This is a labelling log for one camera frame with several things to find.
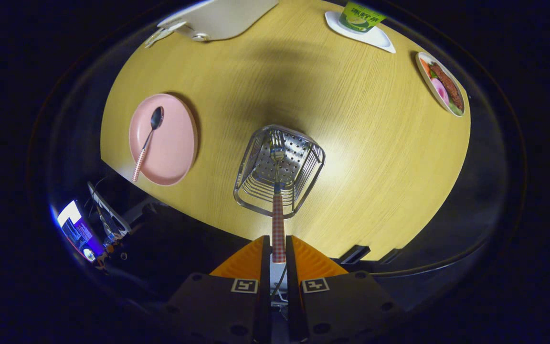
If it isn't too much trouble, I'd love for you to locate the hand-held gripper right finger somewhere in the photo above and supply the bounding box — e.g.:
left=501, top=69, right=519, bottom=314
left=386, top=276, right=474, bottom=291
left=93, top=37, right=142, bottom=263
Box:
left=285, top=235, right=407, bottom=344

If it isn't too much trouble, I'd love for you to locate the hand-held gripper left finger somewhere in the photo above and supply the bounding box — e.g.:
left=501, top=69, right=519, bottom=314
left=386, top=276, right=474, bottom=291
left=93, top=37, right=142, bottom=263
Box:
left=160, top=235, right=272, bottom=344

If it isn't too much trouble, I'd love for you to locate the checkered handle fork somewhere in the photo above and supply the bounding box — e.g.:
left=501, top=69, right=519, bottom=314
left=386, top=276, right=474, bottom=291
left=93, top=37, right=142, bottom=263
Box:
left=269, top=131, right=287, bottom=263

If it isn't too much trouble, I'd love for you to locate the checkered handle spoon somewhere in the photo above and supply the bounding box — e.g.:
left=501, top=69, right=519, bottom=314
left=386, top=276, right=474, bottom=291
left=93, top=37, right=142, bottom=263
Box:
left=132, top=106, right=165, bottom=183

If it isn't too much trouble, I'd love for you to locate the pink plate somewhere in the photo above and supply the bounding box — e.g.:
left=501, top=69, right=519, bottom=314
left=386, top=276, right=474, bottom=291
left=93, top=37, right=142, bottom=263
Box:
left=128, top=93, right=198, bottom=186

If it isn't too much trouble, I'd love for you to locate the lit screen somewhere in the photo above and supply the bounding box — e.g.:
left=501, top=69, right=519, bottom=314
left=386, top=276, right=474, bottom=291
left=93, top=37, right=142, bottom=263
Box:
left=57, top=200, right=105, bottom=262

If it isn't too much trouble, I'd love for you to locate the white plate with food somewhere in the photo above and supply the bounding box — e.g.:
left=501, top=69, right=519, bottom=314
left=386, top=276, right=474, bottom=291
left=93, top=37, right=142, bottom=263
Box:
left=415, top=52, right=466, bottom=118

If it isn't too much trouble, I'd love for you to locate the white coaster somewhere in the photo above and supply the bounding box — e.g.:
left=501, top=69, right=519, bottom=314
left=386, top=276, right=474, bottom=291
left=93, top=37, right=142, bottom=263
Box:
left=325, top=11, right=396, bottom=54

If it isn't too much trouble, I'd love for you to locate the white toaster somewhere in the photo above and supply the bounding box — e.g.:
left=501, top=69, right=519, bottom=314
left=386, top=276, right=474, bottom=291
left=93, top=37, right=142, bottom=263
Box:
left=157, top=0, right=279, bottom=43

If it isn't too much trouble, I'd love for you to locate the white divided condiment tray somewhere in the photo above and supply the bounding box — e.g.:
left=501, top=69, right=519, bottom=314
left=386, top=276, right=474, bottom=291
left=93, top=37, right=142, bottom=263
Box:
left=144, top=26, right=175, bottom=48

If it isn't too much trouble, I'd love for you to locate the green label drink bottle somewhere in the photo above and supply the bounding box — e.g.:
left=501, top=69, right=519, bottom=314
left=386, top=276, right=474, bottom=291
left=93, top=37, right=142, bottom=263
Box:
left=339, top=0, right=387, bottom=34

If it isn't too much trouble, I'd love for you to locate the metal wire basket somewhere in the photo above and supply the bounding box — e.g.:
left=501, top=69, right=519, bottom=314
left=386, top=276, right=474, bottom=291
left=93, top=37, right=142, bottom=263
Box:
left=233, top=125, right=326, bottom=219

